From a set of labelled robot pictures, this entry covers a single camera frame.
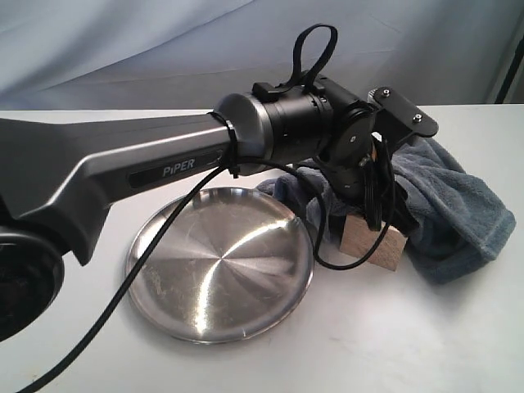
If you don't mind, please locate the round stainless steel plate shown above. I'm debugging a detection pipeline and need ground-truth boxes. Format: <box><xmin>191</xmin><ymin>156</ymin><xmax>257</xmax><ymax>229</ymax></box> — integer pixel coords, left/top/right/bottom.
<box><xmin>125</xmin><ymin>187</ymin><xmax>314</xmax><ymax>344</ymax></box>

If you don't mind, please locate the white backdrop cloth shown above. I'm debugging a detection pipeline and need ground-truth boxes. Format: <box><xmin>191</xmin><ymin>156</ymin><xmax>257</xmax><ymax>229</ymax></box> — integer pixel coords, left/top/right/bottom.
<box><xmin>1</xmin><ymin>1</ymin><xmax>523</xmax><ymax>110</ymax></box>

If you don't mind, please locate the dark stand pole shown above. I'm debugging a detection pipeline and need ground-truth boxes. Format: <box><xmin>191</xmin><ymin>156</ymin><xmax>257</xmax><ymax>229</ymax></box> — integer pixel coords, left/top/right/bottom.
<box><xmin>494</xmin><ymin>37</ymin><xmax>523</xmax><ymax>104</ymax></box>

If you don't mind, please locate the black braided cable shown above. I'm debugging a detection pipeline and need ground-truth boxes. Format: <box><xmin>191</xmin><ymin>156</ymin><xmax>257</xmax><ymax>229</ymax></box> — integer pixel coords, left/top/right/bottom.
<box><xmin>0</xmin><ymin>138</ymin><xmax>414</xmax><ymax>393</ymax></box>

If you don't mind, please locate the grey-blue fleece towel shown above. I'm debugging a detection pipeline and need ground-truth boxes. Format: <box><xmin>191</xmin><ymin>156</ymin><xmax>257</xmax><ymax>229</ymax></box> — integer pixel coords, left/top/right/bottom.
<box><xmin>256</xmin><ymin>138</ymin><xmax>516</xmax><ymax>284</ymax></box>

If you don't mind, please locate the light wooden cube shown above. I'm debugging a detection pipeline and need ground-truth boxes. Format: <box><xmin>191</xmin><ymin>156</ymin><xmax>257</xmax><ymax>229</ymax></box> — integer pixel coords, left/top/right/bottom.
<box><xmin>339</xmin><ymin>215</ymin><xmax>407</xmax><ymax>272</ymax></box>

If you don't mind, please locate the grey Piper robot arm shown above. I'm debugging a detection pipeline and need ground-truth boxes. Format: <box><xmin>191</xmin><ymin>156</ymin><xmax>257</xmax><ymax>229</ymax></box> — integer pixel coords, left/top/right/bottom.
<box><xmin>1</xmin><ymin>77</ymin><xmax>418</xmax><ymax>323</ymax></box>

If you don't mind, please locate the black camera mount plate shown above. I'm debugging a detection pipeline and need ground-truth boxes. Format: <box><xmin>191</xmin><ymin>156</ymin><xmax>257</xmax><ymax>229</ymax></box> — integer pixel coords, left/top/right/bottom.
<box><xmin>368</xmin><ymin>87</ymin><xmax>439</xmax><ymax>150</ymax></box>

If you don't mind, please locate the black velcro strap loop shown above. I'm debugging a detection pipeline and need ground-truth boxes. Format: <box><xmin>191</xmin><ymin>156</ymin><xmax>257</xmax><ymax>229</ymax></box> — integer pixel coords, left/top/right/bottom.
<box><xmin>273</xmin><ymin>24</ymin><xmax>339</xmax><ymax>93</ymax></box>

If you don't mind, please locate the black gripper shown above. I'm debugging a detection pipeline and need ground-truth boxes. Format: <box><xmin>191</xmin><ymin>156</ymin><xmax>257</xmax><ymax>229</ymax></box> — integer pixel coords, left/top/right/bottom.
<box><xmin>323</xmin><ymin>134</ymin><xmax>410</xmax><ymax>230</ymax></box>

